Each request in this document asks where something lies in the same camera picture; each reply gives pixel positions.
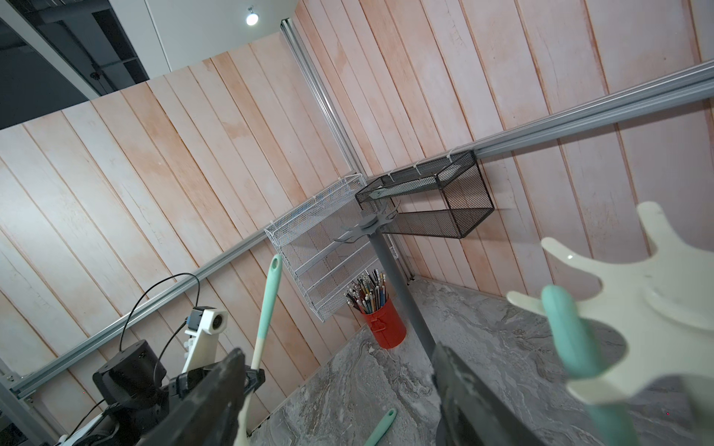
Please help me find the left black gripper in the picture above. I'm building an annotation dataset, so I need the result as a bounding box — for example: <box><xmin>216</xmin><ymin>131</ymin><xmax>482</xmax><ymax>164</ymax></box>
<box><xmin>167</xmin><ymin>364</ymin><xmax>265</xmax><ymax>401</ymax></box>

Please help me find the white wire mesh shelf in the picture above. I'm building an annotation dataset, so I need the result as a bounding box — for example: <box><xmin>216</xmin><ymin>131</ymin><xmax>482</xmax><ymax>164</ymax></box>
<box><xmin>265</xmin><ymin>174</ymin><xmax>393</xmax><ymax>321</ymax></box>

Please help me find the dark grey utensil rack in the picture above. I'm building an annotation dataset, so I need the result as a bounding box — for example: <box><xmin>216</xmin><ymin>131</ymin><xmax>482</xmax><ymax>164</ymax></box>
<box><xmin>334</xmin><ymin>212</ymin><xmax>436</xmax><ymax>362</ymax></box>

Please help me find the cream utensil rack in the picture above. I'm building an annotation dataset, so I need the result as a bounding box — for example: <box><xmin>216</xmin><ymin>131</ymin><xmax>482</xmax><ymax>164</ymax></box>
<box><xmin>506</xmin><ymin>200</ymin><xmax>714</xmax><ymax>446</ymax></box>

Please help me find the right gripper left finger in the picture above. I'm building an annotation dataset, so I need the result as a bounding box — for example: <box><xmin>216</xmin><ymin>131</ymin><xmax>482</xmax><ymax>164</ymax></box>
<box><xmin>139</xmin><ymin>349</ymin><xmax>245</xmax><ymax>446</ymax></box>

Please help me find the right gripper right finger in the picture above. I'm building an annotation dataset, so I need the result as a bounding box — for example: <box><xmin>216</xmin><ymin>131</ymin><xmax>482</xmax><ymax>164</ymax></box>
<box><xmin>431</xmin><ymin>344</ymin><xmax>543</xmax><ymax>445</ymax></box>

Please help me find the black mesh wall basket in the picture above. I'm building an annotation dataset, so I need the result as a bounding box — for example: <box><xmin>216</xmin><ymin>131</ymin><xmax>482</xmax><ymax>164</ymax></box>
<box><xmin>356</xmin><ymin>152</ymin><xmax>495</xmax><ymax>239</ymax></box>

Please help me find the red pencil cup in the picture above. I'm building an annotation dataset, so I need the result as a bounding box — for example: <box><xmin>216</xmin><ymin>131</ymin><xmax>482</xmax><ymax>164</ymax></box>
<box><xmin>345</xmin><ymin>269</ymin><xmax>406</xmax><ymax>349</ymax></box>

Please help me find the cream skimmer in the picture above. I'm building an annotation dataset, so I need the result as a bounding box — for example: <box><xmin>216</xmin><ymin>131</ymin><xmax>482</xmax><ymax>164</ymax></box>
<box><xmin>234</xmin><ymin>254</ymin><xmax>283</xmax><ymax>446</ymax></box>
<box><xmin>364</xmin><ymin>408</ymin><xmax>398</xmax><ymax>446</ymax></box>

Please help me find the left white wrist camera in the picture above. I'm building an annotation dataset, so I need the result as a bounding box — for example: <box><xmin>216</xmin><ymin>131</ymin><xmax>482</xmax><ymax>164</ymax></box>
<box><xmin>182</xmin><ymin>306</ymin><xmax>228</xmax><ymax>373</ymax></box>

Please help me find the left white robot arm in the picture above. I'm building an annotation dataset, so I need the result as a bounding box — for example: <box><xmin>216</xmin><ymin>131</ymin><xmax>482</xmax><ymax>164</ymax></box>
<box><xmin>59</xmin><ymin>340</ymin><xmax>265</xmax><ymax>445</ymax></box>

